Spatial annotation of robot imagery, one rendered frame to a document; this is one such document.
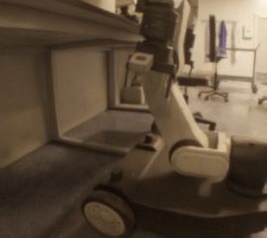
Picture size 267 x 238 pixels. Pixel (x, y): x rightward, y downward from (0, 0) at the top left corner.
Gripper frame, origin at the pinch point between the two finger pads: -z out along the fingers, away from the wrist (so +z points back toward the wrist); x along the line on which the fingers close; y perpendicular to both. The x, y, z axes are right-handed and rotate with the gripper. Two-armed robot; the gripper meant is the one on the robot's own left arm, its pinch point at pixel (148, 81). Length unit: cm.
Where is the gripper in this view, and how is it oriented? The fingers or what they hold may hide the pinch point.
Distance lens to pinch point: 49.7
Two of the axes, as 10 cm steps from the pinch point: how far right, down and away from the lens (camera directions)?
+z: 1.7, -9.3, -3.2
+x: -9.0, -2.8, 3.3
